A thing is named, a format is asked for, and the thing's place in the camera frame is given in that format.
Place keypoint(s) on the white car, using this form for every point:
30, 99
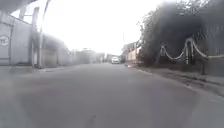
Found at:
115, 60

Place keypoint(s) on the low pale building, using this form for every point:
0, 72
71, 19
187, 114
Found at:
133, 53

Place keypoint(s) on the distant trees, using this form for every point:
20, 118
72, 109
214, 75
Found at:
88, 56

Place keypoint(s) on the grey asphalt road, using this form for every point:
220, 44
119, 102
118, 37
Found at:
100, 96

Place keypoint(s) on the large dark bush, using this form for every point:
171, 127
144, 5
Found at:
173, 30

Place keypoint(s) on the concrete kerb strip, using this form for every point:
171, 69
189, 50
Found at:
186, 78

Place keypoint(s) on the pole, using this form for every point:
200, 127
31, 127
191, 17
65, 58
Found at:
40, 36

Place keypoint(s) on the pale grey wall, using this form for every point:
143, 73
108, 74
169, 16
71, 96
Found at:
20, 43

